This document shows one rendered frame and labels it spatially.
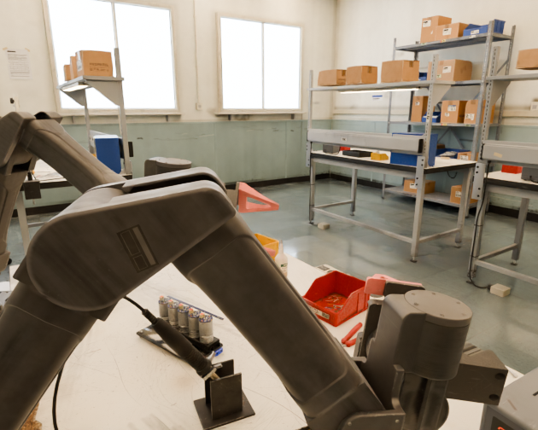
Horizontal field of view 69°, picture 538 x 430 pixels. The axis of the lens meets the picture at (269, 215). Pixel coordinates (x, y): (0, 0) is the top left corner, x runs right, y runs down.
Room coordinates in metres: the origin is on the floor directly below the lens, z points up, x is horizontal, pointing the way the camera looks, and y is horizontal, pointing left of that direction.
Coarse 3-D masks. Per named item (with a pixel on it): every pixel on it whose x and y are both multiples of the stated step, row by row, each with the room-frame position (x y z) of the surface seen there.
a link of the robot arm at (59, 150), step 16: (16, 112) 0.66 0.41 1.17; (48, 112) 0.72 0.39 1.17; (0, 128) 0.66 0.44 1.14; (16, 128) 0.65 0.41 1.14; (32, 128) 0.66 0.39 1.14; (48, 128) 0.68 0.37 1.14; (0, 144) 0.66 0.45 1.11; (32, 144) 0.67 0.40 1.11; (48, 144) 0.66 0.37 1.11; (64, 144) 0.67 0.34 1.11; (0, 160) 0.66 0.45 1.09; (48, 160) 0.67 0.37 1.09; (64, 160) 0.66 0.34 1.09; (80, 160) 0.66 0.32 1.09; (96, 160) 0.68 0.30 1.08; (64, 176) 0.66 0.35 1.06; (80, 176) 0.65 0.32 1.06; (96, 176) 0.65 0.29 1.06; (112, 176) 0.67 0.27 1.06
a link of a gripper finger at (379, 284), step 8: (368, 280) 0.43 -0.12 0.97; (376, 280) 0.43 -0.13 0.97; (384, 280) 0.43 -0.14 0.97; (392, 280) 0.43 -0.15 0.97; (368, 288) 0.43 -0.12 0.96; (376, 288) 0.43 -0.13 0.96; (384, 288) 0.43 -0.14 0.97; (392, 288) 0.42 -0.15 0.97; (400, 288) 0.42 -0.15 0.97; (408, 288) 0.42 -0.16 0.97; (416, 288) 0.42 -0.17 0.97; (424, 288) 0.42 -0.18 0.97; (384, 296) 0.42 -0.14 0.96
